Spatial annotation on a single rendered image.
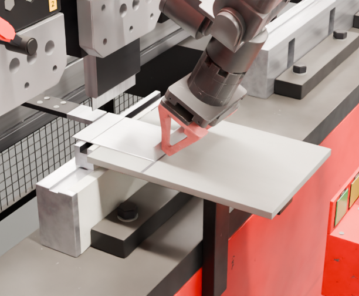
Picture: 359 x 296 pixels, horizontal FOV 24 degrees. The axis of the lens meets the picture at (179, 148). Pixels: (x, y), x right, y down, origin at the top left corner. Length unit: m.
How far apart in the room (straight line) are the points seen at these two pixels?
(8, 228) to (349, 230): 1.63
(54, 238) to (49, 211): 0.04
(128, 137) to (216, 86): 0.18
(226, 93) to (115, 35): 0.15
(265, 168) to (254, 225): 0.26
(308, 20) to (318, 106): 0.20
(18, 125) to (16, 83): 0.49
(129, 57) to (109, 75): 0.05
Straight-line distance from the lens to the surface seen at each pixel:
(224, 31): 0.93
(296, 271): 1.58
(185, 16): 1.00
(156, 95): 1.27
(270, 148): 1.12
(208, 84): 1.01
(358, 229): 1.38
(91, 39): 1.01
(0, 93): 0.90
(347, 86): 1.63
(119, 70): 1.14
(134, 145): 1.12
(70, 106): 1.23
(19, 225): 2.81
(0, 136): 1.37
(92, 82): 1.10
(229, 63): 0.99
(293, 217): 1.47
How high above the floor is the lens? 1.53
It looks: 28 degrees down
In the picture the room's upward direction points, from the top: straight up
